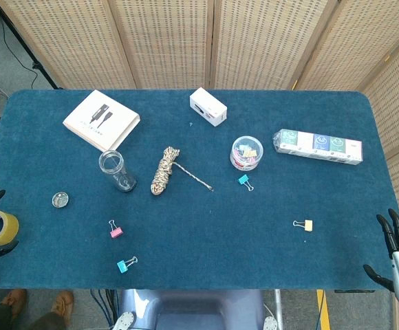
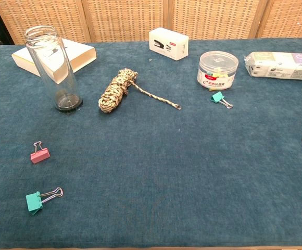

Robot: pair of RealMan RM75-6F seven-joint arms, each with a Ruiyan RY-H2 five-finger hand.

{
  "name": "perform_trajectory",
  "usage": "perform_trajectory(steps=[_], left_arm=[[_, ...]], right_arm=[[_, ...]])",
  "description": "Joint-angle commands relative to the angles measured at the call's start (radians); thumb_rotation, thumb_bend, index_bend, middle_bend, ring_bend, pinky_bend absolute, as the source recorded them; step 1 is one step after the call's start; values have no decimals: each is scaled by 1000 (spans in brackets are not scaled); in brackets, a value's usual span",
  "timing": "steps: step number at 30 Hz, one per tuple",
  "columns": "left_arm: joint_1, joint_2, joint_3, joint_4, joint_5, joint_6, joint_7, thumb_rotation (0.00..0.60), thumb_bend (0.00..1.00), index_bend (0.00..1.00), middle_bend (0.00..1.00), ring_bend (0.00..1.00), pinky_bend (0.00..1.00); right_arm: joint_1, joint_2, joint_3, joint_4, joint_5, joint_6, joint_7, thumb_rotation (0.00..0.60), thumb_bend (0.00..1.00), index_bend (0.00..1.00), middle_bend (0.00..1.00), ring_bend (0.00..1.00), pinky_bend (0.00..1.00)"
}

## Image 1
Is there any yellow tape roll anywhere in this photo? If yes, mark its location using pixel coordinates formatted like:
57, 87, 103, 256
0, 210, 20, 246

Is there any yellow floor tape strip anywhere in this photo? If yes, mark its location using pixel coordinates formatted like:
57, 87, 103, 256
316, 289, 332, 330

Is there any brown leather shoe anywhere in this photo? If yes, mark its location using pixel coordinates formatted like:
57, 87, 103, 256
50, 290, 75, 318
0, 289, 28, 319

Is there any yellow binder clip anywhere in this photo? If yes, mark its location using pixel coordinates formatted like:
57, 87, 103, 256
292, 219, 314, 232

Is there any pink binder clip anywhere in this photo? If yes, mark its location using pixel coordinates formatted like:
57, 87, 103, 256
108, 219, 123, 239

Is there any clear plastic jar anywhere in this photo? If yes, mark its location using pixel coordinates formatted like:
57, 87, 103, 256
98, 150, 138, 193

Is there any white table leg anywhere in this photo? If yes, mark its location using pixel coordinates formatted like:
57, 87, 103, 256
272, 289, 284, 330

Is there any teal binder clip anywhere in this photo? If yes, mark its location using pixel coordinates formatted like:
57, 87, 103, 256
237, 174, 255, 193
116, 256, 139, 275

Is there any wrapped tissue packet bundle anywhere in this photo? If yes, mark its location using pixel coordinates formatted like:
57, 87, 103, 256
272, 129, 364, 166

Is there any clear round binder clip tub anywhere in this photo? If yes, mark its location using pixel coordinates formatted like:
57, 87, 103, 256
229, 135, 265, 172

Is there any blue table cloth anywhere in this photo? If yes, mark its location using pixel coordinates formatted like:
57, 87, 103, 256
0, 89, 399, 291

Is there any grey robot torso base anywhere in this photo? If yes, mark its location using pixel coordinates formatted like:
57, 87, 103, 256
111, 289, 280, 330

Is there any white stapler box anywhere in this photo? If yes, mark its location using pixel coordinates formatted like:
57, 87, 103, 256
189, 87, 228, 127

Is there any woven wicker folding screen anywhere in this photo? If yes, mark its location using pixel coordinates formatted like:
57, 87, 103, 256
0, 0, 399, 224

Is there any flat white cable box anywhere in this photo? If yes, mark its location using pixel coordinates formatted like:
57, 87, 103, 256
63, 89, 141, 152

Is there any braided camouflage rope bundle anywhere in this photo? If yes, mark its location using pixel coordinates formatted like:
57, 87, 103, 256
150, 146, 215, 197

